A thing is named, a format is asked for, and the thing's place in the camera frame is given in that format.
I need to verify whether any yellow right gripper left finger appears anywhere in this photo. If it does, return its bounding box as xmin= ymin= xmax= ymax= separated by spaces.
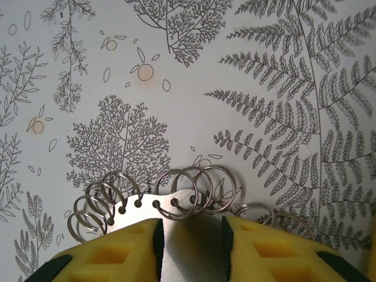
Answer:
xmin=25 ymin=218 xmax=165 ymax=282

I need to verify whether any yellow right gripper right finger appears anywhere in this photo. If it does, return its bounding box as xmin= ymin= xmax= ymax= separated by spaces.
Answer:
xmin=221 ymin=216 xmax=376 ymax=282

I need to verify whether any small silver split ring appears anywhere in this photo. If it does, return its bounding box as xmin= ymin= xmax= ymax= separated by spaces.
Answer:
xmin=88 ymin=181 xmax=127 ymax=215
xmin=154 ymin=169 xmax=198 ymax=220
xmin=75 ymin=194 xmax=117 ymax=233
xmin=263 ymin=210 xmax=314 ymax=239
xmin=171 ymin=166 xmax=213 ymax=213
xmin=67 ymin=209 xmax=104 ymax=244
xmin=194 ymin=165 xmax=236 ymax=213
xmin=102 ymin=171 xmax=142 ymax=208

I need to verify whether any metal keyring plate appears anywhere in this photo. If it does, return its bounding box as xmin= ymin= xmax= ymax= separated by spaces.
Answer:
xmin=105 ymin=189 xmax=224 ymax=282

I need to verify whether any floral patterned table cover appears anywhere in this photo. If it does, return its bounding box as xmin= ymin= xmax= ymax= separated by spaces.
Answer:
xmin=0 ymin=0 xmax=376 ymax=282

